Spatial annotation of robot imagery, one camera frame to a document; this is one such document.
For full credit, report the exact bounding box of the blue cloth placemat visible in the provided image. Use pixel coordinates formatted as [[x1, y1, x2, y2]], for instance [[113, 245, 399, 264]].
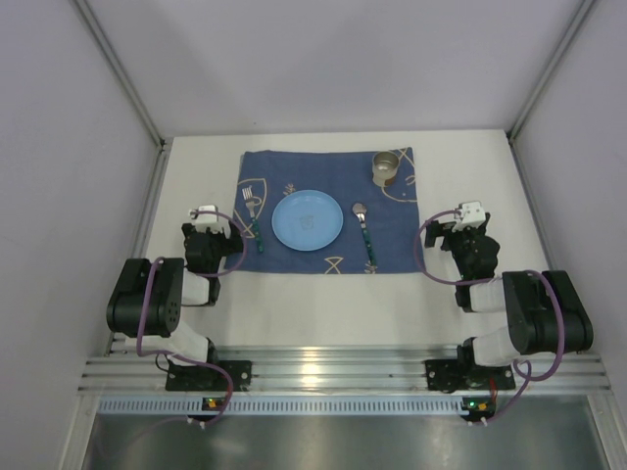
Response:
[[233, 148, 419, 274]]

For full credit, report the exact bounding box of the fork with green handle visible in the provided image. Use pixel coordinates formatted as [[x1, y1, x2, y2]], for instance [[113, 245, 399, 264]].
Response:
[[242, 186, 265, 254]]

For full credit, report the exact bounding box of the spoon with green handle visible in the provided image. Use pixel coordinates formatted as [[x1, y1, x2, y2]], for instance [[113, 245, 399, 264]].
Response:
[[352, 203, 378, 270]]

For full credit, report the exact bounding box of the small metal cup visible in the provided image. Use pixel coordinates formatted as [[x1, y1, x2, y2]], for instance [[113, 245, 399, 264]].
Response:
[[372, 151, 401, 188]]

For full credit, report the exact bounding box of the blue plastic plate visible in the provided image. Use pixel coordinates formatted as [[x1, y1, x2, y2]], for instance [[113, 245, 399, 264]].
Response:
[[271, 190, 344, 252]]

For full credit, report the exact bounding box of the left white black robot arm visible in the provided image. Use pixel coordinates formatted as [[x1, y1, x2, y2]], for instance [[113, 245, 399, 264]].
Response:
[[106, 222, 244, 368]]

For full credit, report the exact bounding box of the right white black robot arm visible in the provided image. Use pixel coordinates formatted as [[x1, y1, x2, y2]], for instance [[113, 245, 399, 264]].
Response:
[[419, 217, 594, 382]]

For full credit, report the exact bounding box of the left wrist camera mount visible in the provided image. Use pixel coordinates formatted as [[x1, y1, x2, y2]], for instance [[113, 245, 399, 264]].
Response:
[[188, 205, 221, 233]]

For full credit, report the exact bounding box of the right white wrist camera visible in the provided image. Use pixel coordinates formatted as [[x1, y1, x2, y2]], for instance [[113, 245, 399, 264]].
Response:
[[453, 201, 488, 232]]

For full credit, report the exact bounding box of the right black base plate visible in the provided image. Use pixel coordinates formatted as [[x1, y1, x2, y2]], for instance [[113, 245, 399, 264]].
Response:
[[424, 359, 516, 394]]

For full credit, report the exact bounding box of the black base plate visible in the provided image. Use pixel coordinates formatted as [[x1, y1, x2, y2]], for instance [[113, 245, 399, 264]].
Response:
[[424, 359, 516, 394], [165, 360, 252, 392]]

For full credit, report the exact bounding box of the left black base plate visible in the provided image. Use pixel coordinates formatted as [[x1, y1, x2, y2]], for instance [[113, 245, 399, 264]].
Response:
[[165, 360, 252, 392]]

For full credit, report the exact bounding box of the aluminium rail frame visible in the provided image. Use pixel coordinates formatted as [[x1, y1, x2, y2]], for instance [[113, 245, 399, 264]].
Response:
[[78, 344, 611, 396]]

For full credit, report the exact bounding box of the perforated grey cable duct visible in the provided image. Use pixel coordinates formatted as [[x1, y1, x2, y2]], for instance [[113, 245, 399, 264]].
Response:
[[97, 396, 494, 416]]

